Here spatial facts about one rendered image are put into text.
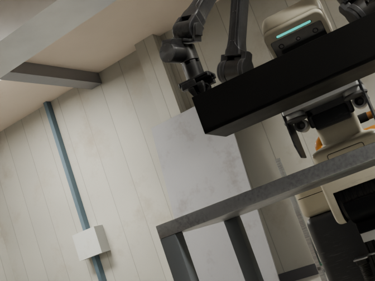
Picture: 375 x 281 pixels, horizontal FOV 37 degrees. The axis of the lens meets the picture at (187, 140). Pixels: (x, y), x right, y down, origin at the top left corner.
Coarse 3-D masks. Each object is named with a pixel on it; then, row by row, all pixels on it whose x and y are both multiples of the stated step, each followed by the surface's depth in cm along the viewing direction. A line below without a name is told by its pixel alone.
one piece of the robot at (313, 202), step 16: (368, 112) 222; (320, 144) 228; (304, 192) 210; (320, 192) 207; (304, 208) 210; (320, 208) 207; (320, 224) 207; (336, 224) 205; (352, 224) 202; (320, 240) 207; (336, 240) 204; (352, 240) 202; (320, 256) 207; (336, 256) 204; (352, 256) 202; (368, 256) 200; (336, 272) 204; (352, 272) 202; (368, 272) 193
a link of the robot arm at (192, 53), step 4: (184, 44) 165; (188, 44) 166; (192, 44) 167; (188, 48) 165; (192, 48) 166; (188, 52) 165; (192, 52) 165; (196, 52) 167; (188, 56) 165; (192, 56) 165; (196, 56) 166; (188, 60) 165
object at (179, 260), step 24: (312, 168) 110; (336, 168) 108; (360, 168) 131; (264, 192) 113; (288, 192) 118; (192, 216) 119; (216, 216) 117; (240, 216) 162; (168, 240) 122; (240, 240) 158; (192, 264) 122; (240, 264) 157
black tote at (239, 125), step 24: (360, 24) 139; (312, 48) 144; (336, 48) 141; (360, 48) 139; (264, 72) 149; (288, 72) 146; (312, 72) 144; (336, 72) 141; (360, 72) 147; (216, 96) 154; (240, 96) 151; (264, 96) 148; (288, 96) 146; (312, 96) 156; (216, 120) 154; (240, 120) 154
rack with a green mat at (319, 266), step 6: (276, 162) 377; (282, 168) 375; (282, 174) 375; (294, 198) 371; (294, 204) 371; (300, 216) 369; (300, 222) 369; (306, 228) 369; (306, 234) 367; (306, 240) 367; (312, 246) 365; (312, 252) 365; (318, 258) 365; (318, 264) 363; (318, 270) 363; (324, 276) 362
